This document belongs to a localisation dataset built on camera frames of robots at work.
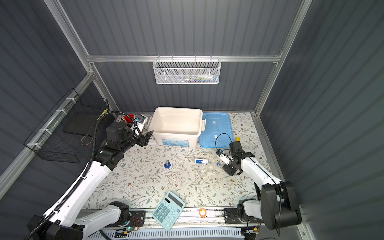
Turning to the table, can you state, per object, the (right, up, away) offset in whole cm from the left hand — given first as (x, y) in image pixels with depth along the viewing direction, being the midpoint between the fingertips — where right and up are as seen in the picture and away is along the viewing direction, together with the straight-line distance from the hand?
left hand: (145, 127), depth 74 cm
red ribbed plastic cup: (-21, +5, +28) cm, 35 cm away
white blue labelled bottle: (+29, -21, +17) cm, 40 cm away
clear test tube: (+39, -23, +17) cm, 49 cm away
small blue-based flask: (+8, -23, +17) cm, 30 cm away
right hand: (+48, -24, +14) cm, 55 cm away
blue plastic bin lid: (+42, -4, +34) cm, 55 cm away
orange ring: (+31, -44, +1) cm, 54 cm away
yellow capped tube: (+55, -8, +28) cm, 62 cm away
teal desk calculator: (+12, -42, 0) cm, 44 cm away
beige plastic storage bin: (+11, 0, +38) cm, 40 cm away
